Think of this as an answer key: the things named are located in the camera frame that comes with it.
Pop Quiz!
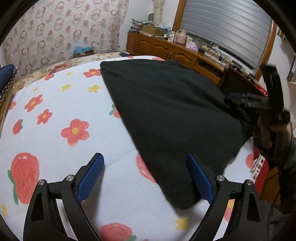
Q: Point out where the black printed t-shirt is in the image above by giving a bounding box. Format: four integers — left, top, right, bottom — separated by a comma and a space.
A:
100, 59, 252, 210

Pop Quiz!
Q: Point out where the person's right hand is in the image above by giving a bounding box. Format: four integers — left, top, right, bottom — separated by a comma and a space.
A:
253, 116, 292, 150

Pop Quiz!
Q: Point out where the white strawberry flower sheet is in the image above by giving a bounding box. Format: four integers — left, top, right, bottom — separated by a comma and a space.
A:
0, 55, 270, 241

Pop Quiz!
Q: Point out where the grey window blind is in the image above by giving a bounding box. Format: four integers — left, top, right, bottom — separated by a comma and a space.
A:
180, 0, 271, 68

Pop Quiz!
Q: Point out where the pink tissue pack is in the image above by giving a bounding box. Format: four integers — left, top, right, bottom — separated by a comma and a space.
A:
185, 41, 199, 52

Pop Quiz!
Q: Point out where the wooden sideboard cabinet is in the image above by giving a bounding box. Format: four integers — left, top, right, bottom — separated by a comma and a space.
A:
126, 32, 267, 97

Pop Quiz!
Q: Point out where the pink kettle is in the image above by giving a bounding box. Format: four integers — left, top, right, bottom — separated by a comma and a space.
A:
176, 30, 187, 45

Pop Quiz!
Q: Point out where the beige floral quilt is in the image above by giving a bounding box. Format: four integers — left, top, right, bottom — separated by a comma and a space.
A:
15, 52, 131, 92

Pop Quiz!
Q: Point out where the cardboard box with blue items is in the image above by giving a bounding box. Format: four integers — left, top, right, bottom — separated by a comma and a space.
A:
73, 45, 94, 58

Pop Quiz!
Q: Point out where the navy folded garment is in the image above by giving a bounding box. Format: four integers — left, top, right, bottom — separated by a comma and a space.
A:
0, 64, 18, 107

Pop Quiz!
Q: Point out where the cardboard box on cabinet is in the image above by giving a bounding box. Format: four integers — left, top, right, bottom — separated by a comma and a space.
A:
142, 25, 166, 37

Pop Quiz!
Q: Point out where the beige side curtain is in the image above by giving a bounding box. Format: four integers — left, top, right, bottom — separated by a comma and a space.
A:
154, 0, 165, 27

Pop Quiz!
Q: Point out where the pink circle-pattern curtain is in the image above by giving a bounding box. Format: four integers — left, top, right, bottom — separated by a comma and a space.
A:
1, 1, 130, 78

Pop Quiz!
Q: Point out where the stack of folded cloths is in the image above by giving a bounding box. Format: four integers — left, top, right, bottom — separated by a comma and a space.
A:
129, 19, 154, 33

